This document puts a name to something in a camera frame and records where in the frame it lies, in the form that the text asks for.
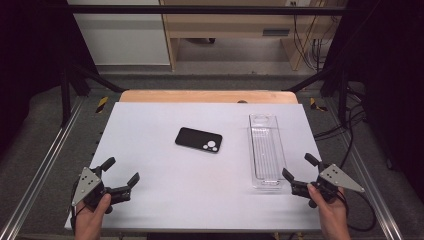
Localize black horizontal frame bar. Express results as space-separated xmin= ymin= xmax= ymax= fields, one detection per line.
xmin=66 ymin=4 xmax=348 ymax=16

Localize yellow black hazard tape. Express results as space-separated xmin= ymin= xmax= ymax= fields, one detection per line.
xmin=309 ymin=97 xmax=329 ymax=113
xmin=95 ymin=96 xmax=110 ymax=114

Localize black smartphone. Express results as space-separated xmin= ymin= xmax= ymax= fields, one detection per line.
xmin=174 ymin=126 xmax=223 ymax=154

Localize aluminium floor rail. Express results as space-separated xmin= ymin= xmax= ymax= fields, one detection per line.
xmin=0 ymin=96 xmax=86 ymax=240
xmin=324 ymin=99 xmax=405 ymax=240

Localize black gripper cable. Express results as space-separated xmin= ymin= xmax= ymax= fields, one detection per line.
xmin=336 ymin=189 xmax=378 ymax=233

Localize person's right hand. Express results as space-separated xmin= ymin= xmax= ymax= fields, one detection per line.
xmin=307 ymin=183 xmax=352 ymax=240

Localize black floor cables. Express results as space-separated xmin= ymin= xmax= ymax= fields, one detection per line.
xmin=313 ymin=86 xmax=368 ymax=168

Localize light wooden desk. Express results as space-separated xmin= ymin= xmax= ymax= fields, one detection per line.
xmin=159 ymin=0 xmax=348 ymax=72

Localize bundle of desk cables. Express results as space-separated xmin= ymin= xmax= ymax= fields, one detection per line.
xmin=292 ymin=14 xmax=332 ymax=73

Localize white table board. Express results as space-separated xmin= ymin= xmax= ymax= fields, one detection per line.
xmin=64 ymin=101 xmax=323 ymax=233

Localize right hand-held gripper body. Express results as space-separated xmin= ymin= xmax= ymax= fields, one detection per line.
xmin=290 ymin=161 xmax=365 ymax=209

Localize person's left hand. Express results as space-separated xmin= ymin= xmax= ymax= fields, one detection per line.
xmin=73 ymin=193 xmax=113 ymax=240

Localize white cabinet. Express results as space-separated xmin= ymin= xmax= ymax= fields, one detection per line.
xmin=66 ymin=0 xmax=171 ymax=66

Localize clear plastic tray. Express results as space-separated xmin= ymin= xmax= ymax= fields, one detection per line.
xmin=248 ymin=113 xmax=288 ymax=191

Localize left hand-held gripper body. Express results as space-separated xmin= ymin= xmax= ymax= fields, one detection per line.
xmin=71 ymin=166 xmax=133 ymax=215

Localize black metal stand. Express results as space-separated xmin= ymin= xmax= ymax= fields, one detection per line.
xmin=286 ymin=66 xmax=350 ymax=125
xmin=59 ymin=63 xmax=126 ymax=128

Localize dark curtain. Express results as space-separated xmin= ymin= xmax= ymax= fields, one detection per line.
xmin=0 ymin=0 xmax=99 ymax=154
xmin=321 ymin=0 xmax=424 ymax=194

